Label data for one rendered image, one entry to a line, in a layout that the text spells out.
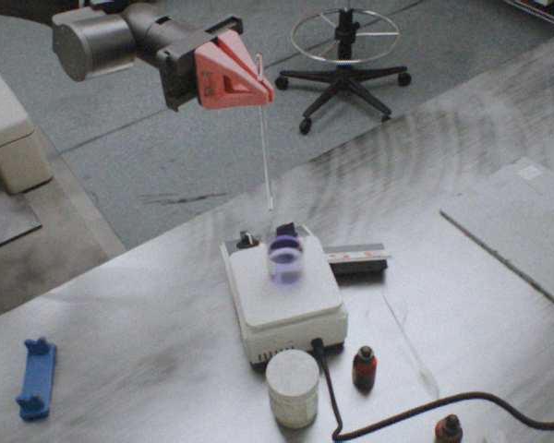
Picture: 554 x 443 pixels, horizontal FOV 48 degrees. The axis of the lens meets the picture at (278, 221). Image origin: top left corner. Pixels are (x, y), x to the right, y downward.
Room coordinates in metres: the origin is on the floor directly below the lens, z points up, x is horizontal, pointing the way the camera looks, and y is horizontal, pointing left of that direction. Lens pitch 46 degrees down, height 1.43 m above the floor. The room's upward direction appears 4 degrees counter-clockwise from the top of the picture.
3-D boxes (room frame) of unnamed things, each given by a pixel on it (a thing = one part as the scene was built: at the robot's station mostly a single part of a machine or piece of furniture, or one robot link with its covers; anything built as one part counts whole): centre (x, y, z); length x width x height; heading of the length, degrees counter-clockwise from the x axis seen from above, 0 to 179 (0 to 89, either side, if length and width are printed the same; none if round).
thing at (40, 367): (0.42, 0.32, 0.77); 0.10 x 0.03 x 0.04; 6
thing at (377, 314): (0.47, -0.13, 0.76); 0.06 x 0.06 x 0.02
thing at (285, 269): (0.49, -0.01, 0.87); 0.06 x 0.05 x 0.08; 157
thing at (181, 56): (0.51, 0.04, 1.10); 0.09 x 0.07 x 0.07; 44
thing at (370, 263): (0.57, -0.11, 0.77); 0.09 x 0.06 x 0.04; 89
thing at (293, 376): (0.36, 0.00, 0.79); 0.06 x 0.06 x 0.08
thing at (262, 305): (0.48, 0.00, 0.83); 0.12 x 0.12 x 0.01; 11
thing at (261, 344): (0.51, 0.00, 0.79); 0.22 x 0.13 x 0.08; 11
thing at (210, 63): (0.53, 0.02, 1.10); 0.09 x 0.07 x 0.07; 43
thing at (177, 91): (0.57, 0.08, 1.10); 0.10 x 0.07 x 0.07; 134
